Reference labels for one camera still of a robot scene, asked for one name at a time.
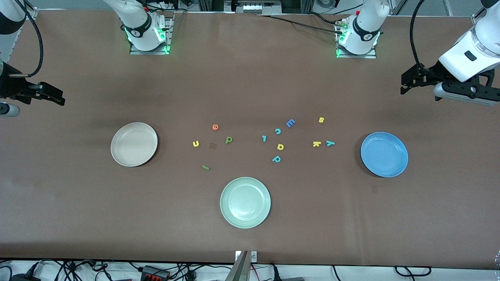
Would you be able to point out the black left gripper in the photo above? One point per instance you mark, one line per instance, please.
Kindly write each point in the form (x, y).
(431, 73)

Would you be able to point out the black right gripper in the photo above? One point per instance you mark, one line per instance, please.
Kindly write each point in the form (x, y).
(8, 84)

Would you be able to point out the green foam letter d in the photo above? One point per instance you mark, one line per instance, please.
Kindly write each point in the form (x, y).
(231, 139)

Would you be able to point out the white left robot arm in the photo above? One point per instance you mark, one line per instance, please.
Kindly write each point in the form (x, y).
(365, 27)

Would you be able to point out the blue plate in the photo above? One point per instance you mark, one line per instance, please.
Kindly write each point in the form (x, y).
(384, 155)

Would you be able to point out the beige brown plate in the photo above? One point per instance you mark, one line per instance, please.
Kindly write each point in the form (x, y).
(134, 144)

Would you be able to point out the blue foam letter E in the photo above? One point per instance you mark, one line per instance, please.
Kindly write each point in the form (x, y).
(290, 123)

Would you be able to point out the teal foam letter p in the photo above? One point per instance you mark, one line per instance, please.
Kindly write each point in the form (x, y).
(279, 157)

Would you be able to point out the silver socket strip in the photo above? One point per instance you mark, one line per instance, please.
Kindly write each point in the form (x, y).
(261, 8)

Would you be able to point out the pale green plate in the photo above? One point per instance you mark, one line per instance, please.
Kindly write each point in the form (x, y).
(245, 202)

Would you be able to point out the black orange power strip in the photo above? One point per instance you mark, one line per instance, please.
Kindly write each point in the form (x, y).
(156, 272)

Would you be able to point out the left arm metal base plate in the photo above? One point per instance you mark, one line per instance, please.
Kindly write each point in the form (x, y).
(357, 56)

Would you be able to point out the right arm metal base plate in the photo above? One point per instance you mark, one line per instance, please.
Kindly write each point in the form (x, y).
(148, 52)

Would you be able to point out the white pole bracket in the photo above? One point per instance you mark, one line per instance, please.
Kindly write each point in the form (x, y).
(254, 256)

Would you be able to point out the aluminium camera pole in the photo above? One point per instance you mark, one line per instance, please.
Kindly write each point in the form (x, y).
(240, 269)

